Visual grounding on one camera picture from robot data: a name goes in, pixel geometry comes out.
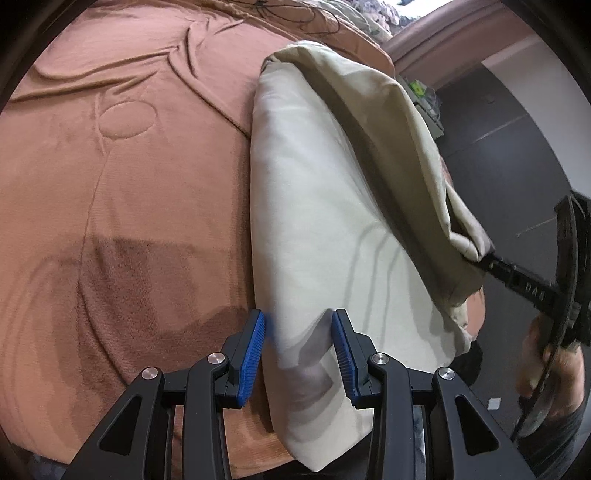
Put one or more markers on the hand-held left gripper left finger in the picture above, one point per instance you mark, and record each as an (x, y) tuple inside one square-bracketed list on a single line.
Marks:
[(251, 355)]

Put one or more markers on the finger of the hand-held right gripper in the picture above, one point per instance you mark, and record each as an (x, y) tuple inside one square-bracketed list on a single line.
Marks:
[(517, 281)]

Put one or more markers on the floral patterned cloth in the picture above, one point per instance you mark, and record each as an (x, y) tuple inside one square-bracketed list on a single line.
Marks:
[(364, 18)]

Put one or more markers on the cream white garment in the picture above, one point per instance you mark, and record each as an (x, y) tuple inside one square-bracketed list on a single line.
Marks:
[(323, 207)]

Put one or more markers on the person's right hand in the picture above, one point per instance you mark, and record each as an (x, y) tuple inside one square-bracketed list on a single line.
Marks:
[(563, 378)]

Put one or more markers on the white paper scrap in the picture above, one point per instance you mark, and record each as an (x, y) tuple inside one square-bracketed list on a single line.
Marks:
[(495, 403)]

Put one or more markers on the pink wooden headboard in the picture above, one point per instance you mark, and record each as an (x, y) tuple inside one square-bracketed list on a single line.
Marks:
[(438, 41)]

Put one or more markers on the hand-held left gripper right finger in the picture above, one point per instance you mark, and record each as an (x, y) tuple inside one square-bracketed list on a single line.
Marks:
[(344, 360)]

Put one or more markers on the person's right forearm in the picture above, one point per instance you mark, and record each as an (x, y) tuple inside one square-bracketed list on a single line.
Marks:
[(554, 443)]

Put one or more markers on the orange brown blanket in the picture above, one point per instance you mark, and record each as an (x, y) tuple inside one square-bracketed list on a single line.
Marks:
[(129, 184)]

